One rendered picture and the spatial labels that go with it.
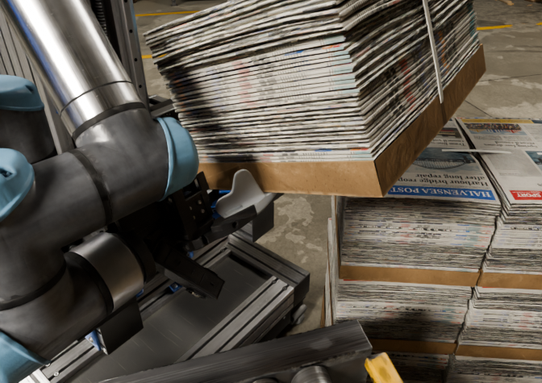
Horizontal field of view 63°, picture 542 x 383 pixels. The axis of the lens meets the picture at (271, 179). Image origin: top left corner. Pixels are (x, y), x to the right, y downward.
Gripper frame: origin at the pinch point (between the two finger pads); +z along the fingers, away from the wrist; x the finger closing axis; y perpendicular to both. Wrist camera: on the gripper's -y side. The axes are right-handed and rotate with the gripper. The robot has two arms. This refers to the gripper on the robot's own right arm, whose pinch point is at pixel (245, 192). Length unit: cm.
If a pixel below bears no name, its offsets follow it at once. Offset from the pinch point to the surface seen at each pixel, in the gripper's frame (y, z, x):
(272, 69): 16.0, -2.5, -12.4
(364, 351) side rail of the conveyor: -22.3, -2.0, -14.2
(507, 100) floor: -83, 315, 33
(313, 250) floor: -75, 91, 67
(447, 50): 10.7, 21.0, -22.8
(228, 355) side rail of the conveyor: -17.1, -13.1, -1.1
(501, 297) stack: -46, 43, -19
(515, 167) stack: -21, 53, -23
